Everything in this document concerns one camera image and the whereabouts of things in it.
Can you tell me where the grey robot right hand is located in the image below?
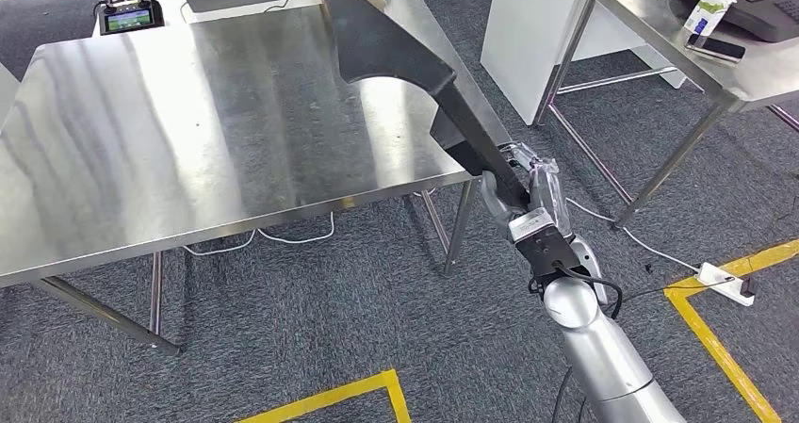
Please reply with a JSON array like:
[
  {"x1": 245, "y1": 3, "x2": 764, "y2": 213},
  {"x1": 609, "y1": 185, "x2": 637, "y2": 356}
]
[{"x1": 478, "y1": 142, "x2": 572, "y2": 240}]

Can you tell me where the stainless steel workbench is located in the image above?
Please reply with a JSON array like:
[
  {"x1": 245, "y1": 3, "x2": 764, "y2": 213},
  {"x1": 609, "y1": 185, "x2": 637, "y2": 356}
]
[{"x1": 0, "y1": 0, "x2": 514, "y2": 356}]

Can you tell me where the white cabinet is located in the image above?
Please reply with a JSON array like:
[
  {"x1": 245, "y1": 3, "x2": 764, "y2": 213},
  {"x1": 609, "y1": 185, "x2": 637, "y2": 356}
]
[
  {"x1": 479, "y1": 0, "x2": 688, "y2": 127},
  {"x1": 0, "y1": 64, "x2": 20, "y2": 128}
]

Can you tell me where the white power strip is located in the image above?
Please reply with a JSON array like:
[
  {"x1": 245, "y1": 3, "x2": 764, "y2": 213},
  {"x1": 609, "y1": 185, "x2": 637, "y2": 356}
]
[{"x1": 695, "y1": 260, "x2": 758, "y2": 308}]

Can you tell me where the yellow floor tape square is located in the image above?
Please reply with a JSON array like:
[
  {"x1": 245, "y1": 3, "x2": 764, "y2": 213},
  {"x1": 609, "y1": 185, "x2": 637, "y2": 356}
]
[
  {"x1": 236, "y1": 369, "x2": 414, "y2": 423},
  {"x1": 663, "y1": 238, "x2": 799, "y2": 423}
]

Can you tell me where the black smartphone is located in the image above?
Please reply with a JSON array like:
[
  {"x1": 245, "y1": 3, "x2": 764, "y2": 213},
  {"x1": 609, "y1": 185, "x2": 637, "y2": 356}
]
[{"x1": 684, "y1": 33, "x2": 747, "y2": 64}]

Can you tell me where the white green carton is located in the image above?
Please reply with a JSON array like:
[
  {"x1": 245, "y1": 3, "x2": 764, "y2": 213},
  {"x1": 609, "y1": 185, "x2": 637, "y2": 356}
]
[{"x1": 683, "y1": 0, "x2": 738, "y2": 38}]

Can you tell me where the black carrying case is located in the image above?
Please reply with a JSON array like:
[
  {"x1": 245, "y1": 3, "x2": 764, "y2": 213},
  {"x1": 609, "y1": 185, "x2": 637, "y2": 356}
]
[{"x1": 671, "y1": 0, "x2": 799, "y2": 43}]

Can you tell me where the black remote with screen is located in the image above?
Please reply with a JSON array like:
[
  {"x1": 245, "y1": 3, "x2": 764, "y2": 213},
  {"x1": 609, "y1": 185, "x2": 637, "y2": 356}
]
[{"x1": 98, "y1": 0, "x2": 166, "y2": 37}]

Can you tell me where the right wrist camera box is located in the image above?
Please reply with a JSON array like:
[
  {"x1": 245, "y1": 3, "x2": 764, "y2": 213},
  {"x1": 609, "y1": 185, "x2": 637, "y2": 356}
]
[{"x1": 508, "y1": 207, "x2": 591, "y2": 281}]

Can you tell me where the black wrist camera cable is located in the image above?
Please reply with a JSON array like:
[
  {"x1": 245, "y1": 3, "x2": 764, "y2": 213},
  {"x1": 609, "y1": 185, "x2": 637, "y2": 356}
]
[{"x1": 529, "y1": 264, "x2": 624, "y2": 320}]

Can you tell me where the thin black cable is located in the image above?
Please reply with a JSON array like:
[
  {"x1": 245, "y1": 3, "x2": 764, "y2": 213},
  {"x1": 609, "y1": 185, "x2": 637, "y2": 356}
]
[{"x1": 602, "y1": 264, "x2": 738, "y2": 312}]

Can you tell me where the black hanging robot cable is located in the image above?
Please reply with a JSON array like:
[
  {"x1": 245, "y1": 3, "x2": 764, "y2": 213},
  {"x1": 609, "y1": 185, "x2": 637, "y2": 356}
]
[{"x1": 548, "y1": 366, "x2": 588, "y2": 423}]

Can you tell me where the steel frame table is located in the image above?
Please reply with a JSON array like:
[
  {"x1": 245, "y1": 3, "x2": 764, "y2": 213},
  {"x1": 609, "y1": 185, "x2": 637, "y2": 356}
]
[{"x1": 531, "y1": 0, "x2": 799, "y2": 229}]

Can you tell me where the white floor cable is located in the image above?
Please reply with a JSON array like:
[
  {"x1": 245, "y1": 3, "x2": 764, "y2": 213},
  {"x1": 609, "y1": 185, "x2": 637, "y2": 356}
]
[{"x1": 184, "y1": 186, "x2": 704, "y2": 271}]

